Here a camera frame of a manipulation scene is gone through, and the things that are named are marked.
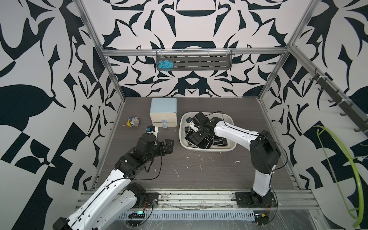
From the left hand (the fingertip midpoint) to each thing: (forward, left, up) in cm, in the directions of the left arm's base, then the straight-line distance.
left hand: (164, 140), depth 75 cm
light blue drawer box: (+22, +2, -3) cm, 22 cm away
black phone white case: (+4, -24, -14) cm, 28 cm away
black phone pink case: (+6, -33, -15) cm, 36 cm away
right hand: (+11, -18, -11) cm, 24 cm away
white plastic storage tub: (+21, -41, -12) cm, 47 cm away
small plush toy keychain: (+23, +24, -14) cm, 36 cm away
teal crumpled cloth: (+45, 0, +16) cm, 48 cm away
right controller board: (-34, -46, -20) cm, 61 cm away
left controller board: (-30, +13, -22) cm, 39 cm away
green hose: (-1, -75, +9) cm, 76 cm away
